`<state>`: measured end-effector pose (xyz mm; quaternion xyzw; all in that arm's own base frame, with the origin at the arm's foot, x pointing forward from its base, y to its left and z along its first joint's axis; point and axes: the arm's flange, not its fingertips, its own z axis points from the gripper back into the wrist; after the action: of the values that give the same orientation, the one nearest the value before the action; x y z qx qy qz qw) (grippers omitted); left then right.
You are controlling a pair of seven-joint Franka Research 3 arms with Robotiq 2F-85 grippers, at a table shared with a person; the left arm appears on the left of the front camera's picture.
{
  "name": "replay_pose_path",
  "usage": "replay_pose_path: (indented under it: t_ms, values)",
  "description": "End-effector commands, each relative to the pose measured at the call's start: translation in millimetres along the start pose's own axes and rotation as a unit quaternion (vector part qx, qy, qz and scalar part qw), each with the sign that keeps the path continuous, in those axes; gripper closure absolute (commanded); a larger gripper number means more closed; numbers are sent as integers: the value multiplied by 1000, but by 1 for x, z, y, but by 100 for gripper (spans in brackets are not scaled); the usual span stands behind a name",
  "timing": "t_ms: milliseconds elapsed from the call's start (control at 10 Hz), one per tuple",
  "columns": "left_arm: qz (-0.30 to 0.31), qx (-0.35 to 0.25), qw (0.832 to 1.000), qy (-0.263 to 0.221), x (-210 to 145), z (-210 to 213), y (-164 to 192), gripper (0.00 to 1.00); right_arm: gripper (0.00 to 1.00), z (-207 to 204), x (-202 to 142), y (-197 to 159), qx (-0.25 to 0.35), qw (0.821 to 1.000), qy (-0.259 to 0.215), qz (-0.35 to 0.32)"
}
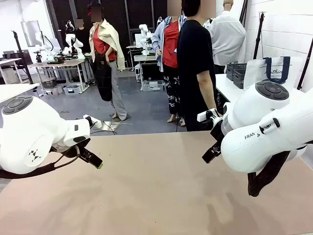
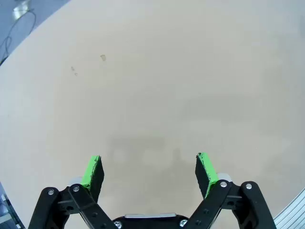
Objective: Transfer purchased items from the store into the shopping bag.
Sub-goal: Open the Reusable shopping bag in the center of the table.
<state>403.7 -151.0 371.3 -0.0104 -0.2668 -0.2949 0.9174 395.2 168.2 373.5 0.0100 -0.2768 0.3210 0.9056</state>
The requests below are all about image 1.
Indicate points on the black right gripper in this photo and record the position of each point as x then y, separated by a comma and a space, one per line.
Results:
217, 132

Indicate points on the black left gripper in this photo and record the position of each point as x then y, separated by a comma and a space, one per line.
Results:
71, 150

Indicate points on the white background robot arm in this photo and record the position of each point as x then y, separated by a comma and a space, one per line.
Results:
45, 46
145, 34
73, 41

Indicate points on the person's right forearm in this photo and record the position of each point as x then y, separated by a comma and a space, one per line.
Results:
205, 90

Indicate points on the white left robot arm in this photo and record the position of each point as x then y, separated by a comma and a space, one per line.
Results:
29, 127

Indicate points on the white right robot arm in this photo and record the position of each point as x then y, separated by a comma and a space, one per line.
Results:
249, 110

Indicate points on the shiny metal floor sheet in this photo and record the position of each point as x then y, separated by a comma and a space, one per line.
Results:
112, 125

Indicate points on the grey floor storage bin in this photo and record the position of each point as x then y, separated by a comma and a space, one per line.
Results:
72, 90

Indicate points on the dark floor crate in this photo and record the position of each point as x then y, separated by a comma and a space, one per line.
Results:
49, 83

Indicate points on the clear plastic storage box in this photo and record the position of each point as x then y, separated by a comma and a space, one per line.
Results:
151, 85

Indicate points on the wood-top background work table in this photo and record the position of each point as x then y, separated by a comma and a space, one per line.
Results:
56, 63

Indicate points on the white table with pole leg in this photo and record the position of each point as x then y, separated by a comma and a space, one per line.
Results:
14, 89

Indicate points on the person in black t-shirt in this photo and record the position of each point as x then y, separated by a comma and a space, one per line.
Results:
193, 49

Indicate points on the mannequin with cream jacket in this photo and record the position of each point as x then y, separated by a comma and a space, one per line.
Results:
105, 49

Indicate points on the mannequin with blue shirt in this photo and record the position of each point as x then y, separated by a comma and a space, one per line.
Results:
168, 49

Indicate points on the white background desk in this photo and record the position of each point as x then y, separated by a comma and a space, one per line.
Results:
144, 58

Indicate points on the background person in black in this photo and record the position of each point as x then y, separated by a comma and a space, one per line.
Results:
83, 36

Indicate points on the black tripod stand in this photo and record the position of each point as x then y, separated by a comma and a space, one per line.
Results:
22, 56

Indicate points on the black tripod white top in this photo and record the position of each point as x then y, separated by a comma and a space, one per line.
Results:
259, 36

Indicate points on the black slanted light stand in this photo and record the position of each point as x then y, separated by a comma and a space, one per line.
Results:
305, 66

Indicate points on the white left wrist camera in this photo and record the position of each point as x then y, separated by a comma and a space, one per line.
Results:
94, 122

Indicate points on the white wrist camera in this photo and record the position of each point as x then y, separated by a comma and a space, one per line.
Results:
204, 116
94, 122

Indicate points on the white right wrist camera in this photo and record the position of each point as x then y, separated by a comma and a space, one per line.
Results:
204, 116

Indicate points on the grey wall panel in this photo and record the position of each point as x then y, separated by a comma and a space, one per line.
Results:
30, 33

